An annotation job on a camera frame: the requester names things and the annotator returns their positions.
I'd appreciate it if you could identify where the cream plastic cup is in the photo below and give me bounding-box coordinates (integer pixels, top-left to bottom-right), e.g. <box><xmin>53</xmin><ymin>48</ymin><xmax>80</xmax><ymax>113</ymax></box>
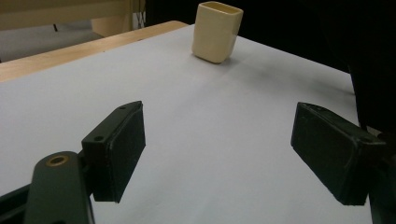
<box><xmin>191</xmin><ymin>1</ymin><xmax>245</xmax><ymax>64</ymax></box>

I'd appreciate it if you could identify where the white table sheet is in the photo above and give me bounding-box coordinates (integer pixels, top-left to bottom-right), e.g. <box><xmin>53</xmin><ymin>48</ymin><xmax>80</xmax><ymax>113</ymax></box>
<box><xmin>0</xmin><ymin>23</ymin><xmax>375</xmax><ymax>224</ymax></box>

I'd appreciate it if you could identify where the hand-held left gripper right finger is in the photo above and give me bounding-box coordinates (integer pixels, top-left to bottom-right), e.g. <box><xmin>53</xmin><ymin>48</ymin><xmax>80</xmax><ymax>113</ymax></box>
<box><xmin>290</xmin><ymin>102</ymin><xmax>387</xmax><ymax>206</ymax></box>

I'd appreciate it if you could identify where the beige wooden furniture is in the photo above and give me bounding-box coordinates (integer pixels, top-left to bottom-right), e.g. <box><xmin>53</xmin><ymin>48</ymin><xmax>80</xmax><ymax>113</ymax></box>
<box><xmin>0</xmin><ymin>0</ymin><xmax>146</xmax><ymax>38</ymax></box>

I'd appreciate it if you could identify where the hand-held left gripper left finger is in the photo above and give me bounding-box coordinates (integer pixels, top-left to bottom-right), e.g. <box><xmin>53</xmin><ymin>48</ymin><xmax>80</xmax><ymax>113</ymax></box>
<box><xmin>81</xmin><ymin>100</ymin><xmax>147</xmax><ymax>203</ymax></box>

